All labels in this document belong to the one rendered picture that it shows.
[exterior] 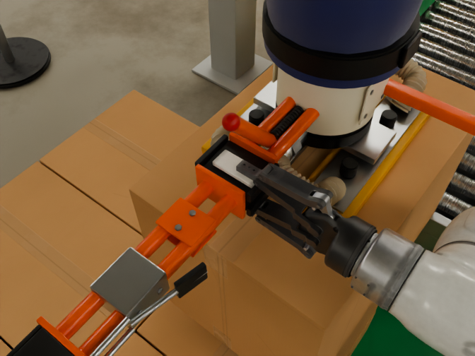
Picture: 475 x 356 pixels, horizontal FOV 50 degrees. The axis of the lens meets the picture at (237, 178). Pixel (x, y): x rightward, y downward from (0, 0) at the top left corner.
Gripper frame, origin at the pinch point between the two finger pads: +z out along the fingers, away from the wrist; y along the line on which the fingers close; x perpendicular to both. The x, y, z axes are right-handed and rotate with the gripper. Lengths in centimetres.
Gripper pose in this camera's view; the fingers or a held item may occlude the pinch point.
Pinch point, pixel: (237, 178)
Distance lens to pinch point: 72.8
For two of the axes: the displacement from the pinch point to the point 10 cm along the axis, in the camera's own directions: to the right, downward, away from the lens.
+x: 6.1, -6.1, 5.0
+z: -7.9, -4.8, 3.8
